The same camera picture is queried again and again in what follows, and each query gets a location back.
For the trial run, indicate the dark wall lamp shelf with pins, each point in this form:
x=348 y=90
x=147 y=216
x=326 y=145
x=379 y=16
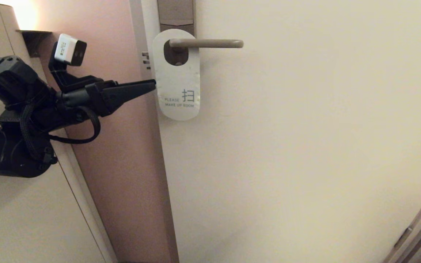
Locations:
x=35 y=38

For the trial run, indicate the blue and white door hanger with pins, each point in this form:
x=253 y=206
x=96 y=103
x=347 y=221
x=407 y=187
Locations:
x=177 y=84

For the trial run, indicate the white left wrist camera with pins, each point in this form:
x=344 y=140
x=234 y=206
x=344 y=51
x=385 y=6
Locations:
x=68 y=49

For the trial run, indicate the beige curved wall panel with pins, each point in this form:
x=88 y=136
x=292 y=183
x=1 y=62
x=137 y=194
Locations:
x=13 y=212

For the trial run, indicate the brown metal lock plate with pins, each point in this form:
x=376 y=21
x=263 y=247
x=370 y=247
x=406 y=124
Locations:
x=176 y=12

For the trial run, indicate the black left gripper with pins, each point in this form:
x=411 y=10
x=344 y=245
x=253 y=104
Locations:
x=97 y=98

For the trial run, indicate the small metal latch plate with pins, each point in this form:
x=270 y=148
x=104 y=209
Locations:
x=145 y=60

